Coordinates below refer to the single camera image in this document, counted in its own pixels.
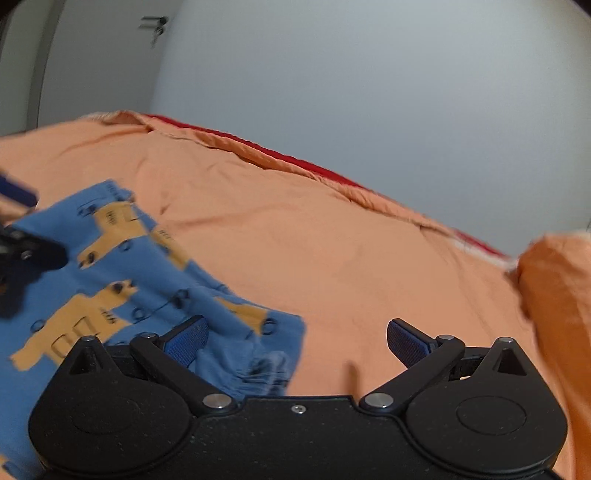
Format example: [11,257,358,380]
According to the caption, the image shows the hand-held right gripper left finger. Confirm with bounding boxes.
[64,315,232,414]

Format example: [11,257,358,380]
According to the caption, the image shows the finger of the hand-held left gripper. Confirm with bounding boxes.
[0,225,68,319]
[0,171,40,208]

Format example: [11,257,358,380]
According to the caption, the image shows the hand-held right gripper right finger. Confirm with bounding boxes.
[360,318,529,411]

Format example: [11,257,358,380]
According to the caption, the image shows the blue pants with orange print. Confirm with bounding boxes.
[0,179,308,480]

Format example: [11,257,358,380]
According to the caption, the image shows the orange duvet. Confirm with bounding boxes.
[0,110,578,480]

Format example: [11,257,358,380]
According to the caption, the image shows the white door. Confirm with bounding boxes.
[37,0,185,129]

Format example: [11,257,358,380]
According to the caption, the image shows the orange pillow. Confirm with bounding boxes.
[513,232,591,480]

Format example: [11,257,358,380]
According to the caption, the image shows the red bed sheet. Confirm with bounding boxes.
[139,113,513,260]

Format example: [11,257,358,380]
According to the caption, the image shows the door handle with keys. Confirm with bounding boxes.
[140,15,170,49]

